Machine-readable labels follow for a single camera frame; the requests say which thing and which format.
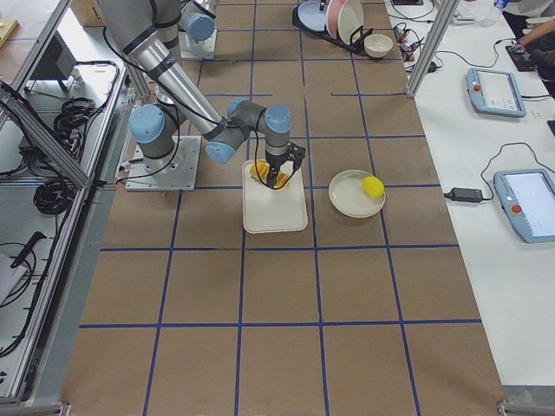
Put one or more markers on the cream round plate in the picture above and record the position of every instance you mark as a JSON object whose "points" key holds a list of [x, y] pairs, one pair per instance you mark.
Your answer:
{"points": [[346, 194]]}

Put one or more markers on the far blue teach pendant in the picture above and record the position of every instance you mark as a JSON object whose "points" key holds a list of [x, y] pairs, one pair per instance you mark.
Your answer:
{"points": [[495, 93]]}

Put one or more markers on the yellow croissant bread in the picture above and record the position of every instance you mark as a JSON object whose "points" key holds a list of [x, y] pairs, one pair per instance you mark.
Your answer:
{"points": [[260, 172]]}

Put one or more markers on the white rectangular tray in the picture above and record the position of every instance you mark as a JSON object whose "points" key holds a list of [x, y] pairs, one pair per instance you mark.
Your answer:
{"points": [[266, 210]]}

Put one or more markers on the blue teach pendant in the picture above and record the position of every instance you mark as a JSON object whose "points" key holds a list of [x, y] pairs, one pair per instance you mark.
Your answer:
{"points": [[495, 93], [527, 199]]}

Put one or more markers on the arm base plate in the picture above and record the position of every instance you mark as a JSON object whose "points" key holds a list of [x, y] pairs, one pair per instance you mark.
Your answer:
{"points": [[197, 50], [175, 172]]}

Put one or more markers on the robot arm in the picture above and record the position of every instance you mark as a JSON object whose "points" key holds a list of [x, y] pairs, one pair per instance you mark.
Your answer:
{"points": [[198, 18], [148, 33]]}

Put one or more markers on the light blue plate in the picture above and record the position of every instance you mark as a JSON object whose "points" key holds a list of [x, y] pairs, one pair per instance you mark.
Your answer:
{"points": [[312, 14]]}

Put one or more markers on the cream plate in rack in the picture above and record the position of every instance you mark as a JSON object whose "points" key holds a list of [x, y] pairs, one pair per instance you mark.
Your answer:
{"points": [[350, 21]]}

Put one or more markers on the near blue teach pendant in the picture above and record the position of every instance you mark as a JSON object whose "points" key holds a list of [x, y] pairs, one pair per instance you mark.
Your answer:
{"points": [[527, 199]]}

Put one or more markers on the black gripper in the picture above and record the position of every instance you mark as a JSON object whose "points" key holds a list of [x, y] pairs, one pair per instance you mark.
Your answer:
{"points": [[274, 163]]}

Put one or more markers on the black dish rack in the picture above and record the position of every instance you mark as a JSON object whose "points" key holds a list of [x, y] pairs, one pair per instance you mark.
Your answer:
{"points": [[354, 48]]}

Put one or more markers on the yellow lemon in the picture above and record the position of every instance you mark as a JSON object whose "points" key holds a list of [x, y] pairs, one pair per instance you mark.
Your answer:
{"points": [[373, 187]]}

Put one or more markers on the black power adapter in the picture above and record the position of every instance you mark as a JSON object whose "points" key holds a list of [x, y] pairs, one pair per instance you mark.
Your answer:
{"points": [[470, 195]]}

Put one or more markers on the aluminium frame post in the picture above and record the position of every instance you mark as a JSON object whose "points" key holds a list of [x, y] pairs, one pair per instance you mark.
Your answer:
{"points": [[431, 44]]}

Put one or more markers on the pink plate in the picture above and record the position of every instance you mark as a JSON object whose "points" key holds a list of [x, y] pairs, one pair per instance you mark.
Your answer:
{"points": [[334, 8]]}

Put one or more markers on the cream bowl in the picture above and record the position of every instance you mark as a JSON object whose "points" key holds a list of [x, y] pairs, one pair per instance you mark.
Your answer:
{"points": [[377, 45]]}

